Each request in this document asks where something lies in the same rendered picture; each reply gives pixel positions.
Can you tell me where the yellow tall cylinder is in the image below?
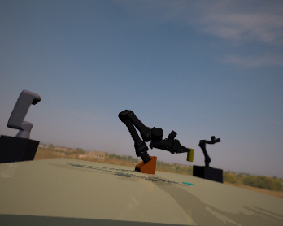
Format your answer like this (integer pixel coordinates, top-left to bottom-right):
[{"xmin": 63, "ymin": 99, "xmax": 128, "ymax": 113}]
[{"xmin": 186, "ymin": 148, "xmax": 194, "ymax": 162}]

